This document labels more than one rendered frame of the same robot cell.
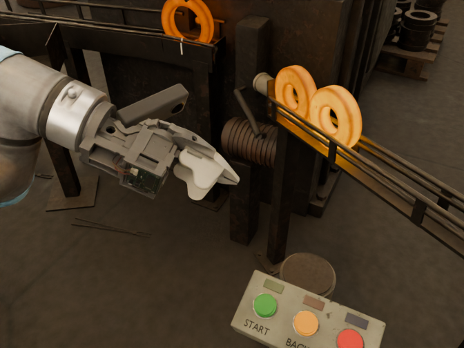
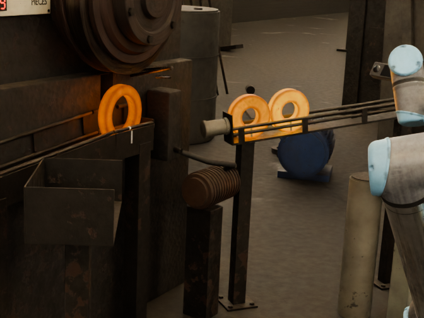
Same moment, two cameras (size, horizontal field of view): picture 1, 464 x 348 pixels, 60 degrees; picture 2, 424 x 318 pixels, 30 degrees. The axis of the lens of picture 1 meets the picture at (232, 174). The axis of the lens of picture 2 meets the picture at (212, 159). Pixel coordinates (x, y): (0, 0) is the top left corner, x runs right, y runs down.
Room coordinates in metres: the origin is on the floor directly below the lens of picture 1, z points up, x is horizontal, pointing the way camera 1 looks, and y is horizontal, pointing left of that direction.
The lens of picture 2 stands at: (0.80, 2.53, 1.25)
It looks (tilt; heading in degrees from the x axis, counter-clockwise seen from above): 15 degrees down; 275
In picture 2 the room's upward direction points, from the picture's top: 3 degrees clockwise
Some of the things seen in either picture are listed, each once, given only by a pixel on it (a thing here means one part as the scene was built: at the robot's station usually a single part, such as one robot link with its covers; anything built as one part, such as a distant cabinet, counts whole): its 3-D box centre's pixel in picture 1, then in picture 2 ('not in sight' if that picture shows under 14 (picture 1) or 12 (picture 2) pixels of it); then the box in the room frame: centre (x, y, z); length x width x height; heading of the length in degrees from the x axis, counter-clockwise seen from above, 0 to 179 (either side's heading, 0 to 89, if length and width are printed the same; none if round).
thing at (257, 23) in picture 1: (252, 57); (163, 123); (1.22, -0.07, 0.68); 0.11 x 0.08 x 0.24; 153
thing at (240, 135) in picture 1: (255, 188); (209, 240); (1.05, -0.08, 0.27); 0.22 x 0.13 x 0.53; 63
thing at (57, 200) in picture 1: (43, 126); (76, 308); (1.30, 0.73, 0.36); 0.26 x 0.20 x 0.72; 98
